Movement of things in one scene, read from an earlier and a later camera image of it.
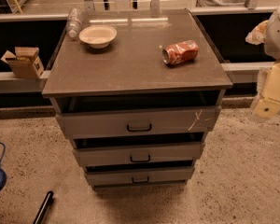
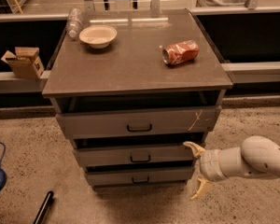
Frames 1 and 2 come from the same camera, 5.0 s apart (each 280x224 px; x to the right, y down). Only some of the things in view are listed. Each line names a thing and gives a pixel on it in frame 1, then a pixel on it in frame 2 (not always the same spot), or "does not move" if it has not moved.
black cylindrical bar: x=49 y=196 does not move
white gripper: x=278 y=36 to x=209 y=166
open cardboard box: x=24 y=62 does not move
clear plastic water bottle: x=74 y=21 does not move
